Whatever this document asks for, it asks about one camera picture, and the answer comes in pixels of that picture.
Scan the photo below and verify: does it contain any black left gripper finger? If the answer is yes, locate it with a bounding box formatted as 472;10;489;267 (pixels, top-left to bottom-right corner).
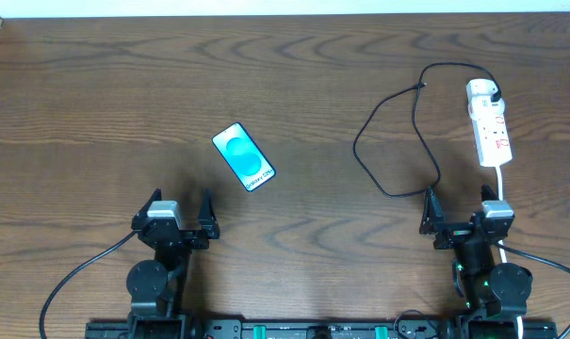
197;189;218;231
134;188;162;221

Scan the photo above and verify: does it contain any blue Galaxy smartphone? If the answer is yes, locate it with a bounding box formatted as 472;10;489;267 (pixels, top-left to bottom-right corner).
212;121;277;192

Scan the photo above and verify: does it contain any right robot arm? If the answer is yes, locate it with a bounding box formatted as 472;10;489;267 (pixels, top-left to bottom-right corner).
419;185;533;338

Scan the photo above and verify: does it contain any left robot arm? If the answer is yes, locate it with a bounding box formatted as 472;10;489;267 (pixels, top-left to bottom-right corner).
124;189;220;339

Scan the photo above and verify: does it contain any white USB charger adapter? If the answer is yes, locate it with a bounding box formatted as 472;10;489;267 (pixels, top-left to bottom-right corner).
467;92;506;121

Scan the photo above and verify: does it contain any white power strip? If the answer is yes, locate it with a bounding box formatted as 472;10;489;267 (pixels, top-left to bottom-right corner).
466;79;513;168

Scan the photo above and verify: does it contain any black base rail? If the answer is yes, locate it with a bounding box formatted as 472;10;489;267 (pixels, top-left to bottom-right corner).
85;318;559;339

